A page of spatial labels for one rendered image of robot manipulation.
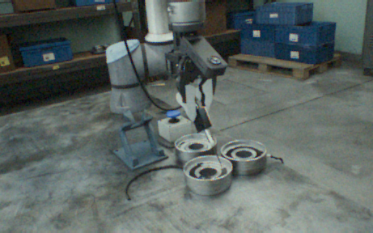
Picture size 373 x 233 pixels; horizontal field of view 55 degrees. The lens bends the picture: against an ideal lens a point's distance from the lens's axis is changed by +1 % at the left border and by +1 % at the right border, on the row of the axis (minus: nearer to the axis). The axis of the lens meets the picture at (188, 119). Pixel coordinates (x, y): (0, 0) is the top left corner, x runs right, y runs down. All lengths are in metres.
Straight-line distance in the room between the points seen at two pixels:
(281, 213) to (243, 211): 0.07
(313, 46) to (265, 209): 3.75
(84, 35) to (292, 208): 4.28
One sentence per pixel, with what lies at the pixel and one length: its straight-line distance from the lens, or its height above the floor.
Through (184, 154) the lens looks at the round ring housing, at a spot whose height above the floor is 0.83.
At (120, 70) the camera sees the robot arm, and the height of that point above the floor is 0.95.
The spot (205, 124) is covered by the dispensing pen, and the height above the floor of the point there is 0.92.
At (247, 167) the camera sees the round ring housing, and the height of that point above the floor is 0.82.
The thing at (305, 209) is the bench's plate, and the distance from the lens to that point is 0.73.
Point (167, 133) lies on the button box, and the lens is 0.99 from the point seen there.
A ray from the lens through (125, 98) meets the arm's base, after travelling 1.24.
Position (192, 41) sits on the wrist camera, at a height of 1.10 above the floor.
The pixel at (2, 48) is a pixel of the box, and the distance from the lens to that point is 4.15.
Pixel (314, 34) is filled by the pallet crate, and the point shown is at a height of 0.49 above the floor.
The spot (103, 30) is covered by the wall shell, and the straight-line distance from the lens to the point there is 4.87.
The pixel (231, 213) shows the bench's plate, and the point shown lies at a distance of 0.71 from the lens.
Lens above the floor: 1.22
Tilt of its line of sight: 22 degrees down
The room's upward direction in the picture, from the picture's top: 5 degrees counter-clockwise
